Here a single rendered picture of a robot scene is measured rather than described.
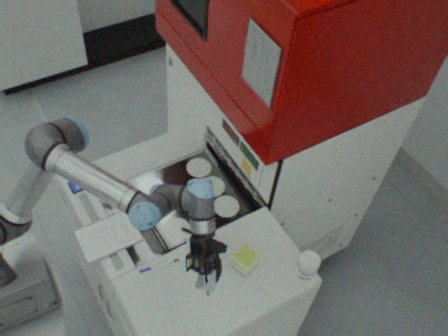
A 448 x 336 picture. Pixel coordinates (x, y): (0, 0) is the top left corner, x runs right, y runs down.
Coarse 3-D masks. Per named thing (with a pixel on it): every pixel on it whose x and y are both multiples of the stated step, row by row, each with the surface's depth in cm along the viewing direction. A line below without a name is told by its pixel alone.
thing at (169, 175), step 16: (208, 160) 212; (144, 176) 205; (160, 176) 205; (176, 176) 206; (192, 176) 206; (208, 176) 207; (144, 192) 200; (224, 192) 202; (240, 208) 198; (160, 224) 191
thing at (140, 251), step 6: (108, 210) 196; (132, 246) 187; (138, 246) 187; (144, 246) 187; (132, 252) 186; (138, 252) 186; (144, 252) 186; (150, 252) 186; (132, 258) 184; (138, 258) 184; (144, 258) 184
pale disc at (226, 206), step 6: (222, 198) 201; (228, 198) 201; (234, 198) 201; (216, 204) 199; (222, 204) 199; (228, 204) 199; (234, 204) 199; (216, 210) 197; (222, 210) 197; (228, 210) 197; (234, 210) 197; (222, 216) 195; (228, 216) 196
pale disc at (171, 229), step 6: (168, 222) 192; (174, 222) 192; (180, 222) 192; (186, 222) 193; (168, 228) 191; (174, 228) 191; (168, 234) 189; (174, 234) 189; (180, 234) 189; (186, 234) 189; (174, 240) 188; (180, 240) 188
